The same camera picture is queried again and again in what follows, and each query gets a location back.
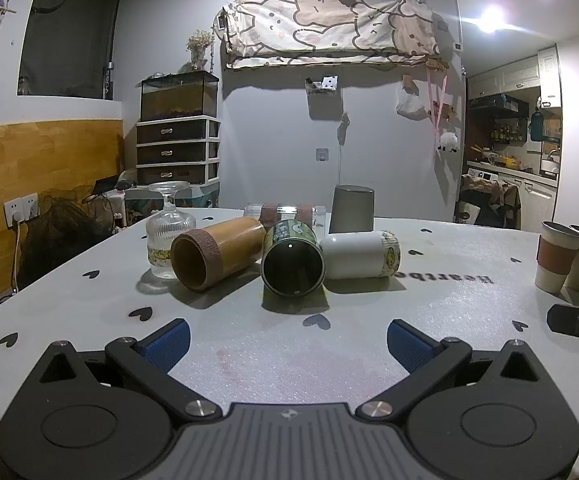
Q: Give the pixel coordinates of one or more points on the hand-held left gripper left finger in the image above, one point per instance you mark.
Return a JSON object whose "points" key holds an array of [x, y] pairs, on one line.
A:
{"points": [[168, 346]]}

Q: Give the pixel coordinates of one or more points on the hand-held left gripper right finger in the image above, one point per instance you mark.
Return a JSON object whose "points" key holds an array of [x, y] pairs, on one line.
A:
{"points": [[410, 346]]}

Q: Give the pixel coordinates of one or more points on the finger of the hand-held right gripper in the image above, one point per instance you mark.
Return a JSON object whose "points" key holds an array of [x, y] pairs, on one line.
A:
{"points": [[572, 321]]}

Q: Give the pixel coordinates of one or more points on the white cup with brown sleeve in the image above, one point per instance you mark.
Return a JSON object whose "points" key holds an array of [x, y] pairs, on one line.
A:
{"points": [[554, 257]]}

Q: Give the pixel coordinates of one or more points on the white cup with printed band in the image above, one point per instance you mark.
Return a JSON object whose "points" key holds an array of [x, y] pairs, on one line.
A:
{"points": [[354, 255]]}

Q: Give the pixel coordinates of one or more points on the brown bamboo cup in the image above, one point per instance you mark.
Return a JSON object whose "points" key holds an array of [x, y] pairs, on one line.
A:
{"points": [[219, 250]]}

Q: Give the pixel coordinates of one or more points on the green printed cup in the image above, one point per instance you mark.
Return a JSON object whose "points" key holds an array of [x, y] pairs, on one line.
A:
{"points": [[294, 255]]}

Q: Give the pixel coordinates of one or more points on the grey cup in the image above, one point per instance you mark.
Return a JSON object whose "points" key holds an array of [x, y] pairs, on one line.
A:
{"points": [[352, 210]]}

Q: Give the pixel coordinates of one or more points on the clear glass cup brown sleeve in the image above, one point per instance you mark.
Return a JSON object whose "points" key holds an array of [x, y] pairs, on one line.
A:
{"points": [[274, 211]]}

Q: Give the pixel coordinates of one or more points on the ribbed clear glass goblet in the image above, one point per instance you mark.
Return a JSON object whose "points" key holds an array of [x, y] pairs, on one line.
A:
{"points": [[167, 232]]}

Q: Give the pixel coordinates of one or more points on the chair with draped clothes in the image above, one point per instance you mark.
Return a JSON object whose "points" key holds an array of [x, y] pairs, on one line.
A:
{"points": [[489, 200]]}

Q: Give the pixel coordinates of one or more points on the black mesh bag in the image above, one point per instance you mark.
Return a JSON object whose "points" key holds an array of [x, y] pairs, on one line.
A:
{"points": [[64, 235]]}

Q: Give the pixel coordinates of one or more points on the teal hanging bag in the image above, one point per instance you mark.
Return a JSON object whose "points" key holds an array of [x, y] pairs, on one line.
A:
{"points": [[537, 126]]}

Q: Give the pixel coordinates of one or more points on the white drawer unit dark drawers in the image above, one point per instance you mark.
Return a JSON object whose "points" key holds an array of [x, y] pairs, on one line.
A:
{"points": [[177, 150]]}

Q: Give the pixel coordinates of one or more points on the white plush sheep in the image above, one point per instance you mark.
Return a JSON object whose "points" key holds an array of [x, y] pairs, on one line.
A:
{"points": [[448, 141]]}

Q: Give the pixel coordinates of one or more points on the black spice rack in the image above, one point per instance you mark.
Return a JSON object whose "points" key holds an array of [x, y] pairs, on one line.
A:
{"points": [[499, 117]]}

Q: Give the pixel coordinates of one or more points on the white hanging bag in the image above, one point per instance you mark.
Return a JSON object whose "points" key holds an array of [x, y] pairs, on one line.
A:
{"points": [[412, 105]]}

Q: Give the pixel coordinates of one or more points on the pink ribbon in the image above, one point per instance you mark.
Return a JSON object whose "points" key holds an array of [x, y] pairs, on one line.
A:
{"points": [[438, 100]]}

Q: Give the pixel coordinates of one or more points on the glass fish tank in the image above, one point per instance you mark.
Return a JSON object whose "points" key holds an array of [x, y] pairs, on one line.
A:
{"points": [[179, 95]]}

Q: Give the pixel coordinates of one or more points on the dried flowers in vase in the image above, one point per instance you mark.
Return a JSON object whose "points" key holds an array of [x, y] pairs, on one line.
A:
{"points": [[199, 47]]}

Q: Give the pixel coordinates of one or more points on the ceiling lamp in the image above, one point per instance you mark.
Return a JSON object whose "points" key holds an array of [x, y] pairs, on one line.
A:
{"points": [[493, 19]]}

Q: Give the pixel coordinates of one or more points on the cartoon printed cloth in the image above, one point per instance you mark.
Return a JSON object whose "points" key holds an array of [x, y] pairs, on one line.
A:
{"points": [[329, 27]]}

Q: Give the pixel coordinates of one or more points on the dark window curtain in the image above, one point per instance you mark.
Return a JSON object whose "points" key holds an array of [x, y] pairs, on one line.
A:
{"points": [[66, 30]]}

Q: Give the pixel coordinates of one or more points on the white wall socket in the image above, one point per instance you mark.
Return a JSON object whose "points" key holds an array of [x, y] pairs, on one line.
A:
{"points": [[20, 209]]}

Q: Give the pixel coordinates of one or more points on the wall hook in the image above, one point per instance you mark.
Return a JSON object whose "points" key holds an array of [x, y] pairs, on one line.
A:
{"points": [[322, 154]]}

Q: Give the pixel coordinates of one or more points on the white kitchen wall cabinets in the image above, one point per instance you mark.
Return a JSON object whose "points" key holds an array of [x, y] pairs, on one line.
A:
{"points": [[514, 75]]}

